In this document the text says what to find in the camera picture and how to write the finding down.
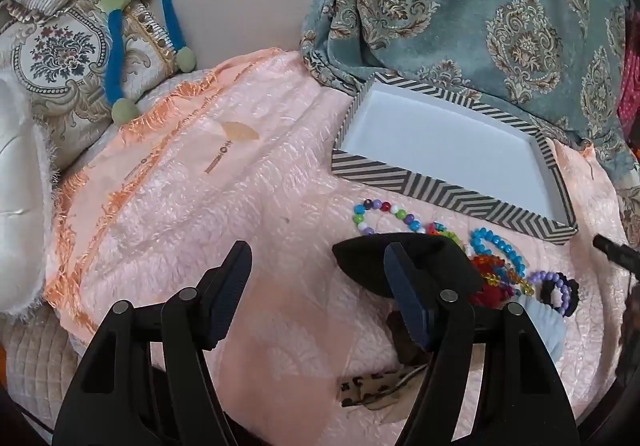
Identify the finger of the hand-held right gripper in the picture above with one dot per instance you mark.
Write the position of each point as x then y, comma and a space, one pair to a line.
615, 251

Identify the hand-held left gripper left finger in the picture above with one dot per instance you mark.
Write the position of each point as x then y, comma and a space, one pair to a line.
235, 286

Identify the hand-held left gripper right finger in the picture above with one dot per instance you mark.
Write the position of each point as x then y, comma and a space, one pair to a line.
405, 286

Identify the black fabric headband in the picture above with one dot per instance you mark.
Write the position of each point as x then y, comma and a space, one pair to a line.
360, 256

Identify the brown scrunchie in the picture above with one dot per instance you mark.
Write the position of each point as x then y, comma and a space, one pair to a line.
405, 341

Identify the black scrunchie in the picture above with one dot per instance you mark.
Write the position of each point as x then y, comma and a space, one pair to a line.
570, 286

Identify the red velvet hair bow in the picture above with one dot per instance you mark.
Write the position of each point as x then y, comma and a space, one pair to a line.
492, 296

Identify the light blue fuzzy scrunchie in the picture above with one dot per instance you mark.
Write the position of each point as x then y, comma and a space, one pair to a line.
545, 331

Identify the leopard print hair bow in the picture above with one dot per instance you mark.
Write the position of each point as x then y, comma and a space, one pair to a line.
360, 383

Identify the striped cardboard tray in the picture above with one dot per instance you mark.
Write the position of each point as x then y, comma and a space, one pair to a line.
440, 136

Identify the beige damask cloth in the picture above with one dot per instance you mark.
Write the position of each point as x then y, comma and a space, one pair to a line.
630, 211

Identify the pink quilted bedspread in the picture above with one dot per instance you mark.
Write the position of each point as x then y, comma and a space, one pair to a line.
200, 206

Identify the pink dotted garment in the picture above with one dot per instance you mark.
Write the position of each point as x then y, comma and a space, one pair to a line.
631, 96

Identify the beige quilted cushion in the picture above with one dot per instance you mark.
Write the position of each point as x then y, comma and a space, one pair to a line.
30, 361

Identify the white fuzzy pillow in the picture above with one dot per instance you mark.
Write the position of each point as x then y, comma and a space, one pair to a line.
20, 201

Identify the teal damask blanket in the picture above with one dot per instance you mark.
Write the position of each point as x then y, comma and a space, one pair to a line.
450, 1

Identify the floral embroidered pillow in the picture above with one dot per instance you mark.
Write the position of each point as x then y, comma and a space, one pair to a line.
55, 51

